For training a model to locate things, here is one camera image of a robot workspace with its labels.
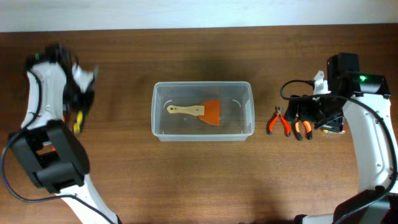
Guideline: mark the orange black long-nose pliers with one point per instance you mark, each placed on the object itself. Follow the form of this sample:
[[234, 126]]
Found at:
[[296, 129]]

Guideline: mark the clear plastic storage box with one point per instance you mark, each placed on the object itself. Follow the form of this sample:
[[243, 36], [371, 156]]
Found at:
[[237, 114]]

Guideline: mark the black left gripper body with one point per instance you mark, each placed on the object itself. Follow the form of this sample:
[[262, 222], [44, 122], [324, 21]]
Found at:
[[75, 98]]

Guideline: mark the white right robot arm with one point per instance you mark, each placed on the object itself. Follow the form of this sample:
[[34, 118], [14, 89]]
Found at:
[[363, 99]]

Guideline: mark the small orange handled pliers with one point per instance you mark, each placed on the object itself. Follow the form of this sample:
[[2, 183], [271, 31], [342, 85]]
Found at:
[[278, 116]]

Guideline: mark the orange scraper wooden handle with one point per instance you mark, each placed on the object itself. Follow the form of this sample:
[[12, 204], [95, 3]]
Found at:
[[208, 112]]

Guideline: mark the pack of coloured bits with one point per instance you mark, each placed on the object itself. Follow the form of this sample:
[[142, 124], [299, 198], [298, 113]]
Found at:
[[337, 126]]

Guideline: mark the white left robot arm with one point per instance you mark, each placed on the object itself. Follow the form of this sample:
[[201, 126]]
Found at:
[[61, 94]]

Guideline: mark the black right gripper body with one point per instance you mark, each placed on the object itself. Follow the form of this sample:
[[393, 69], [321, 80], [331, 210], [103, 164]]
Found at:
[[321, 112]]

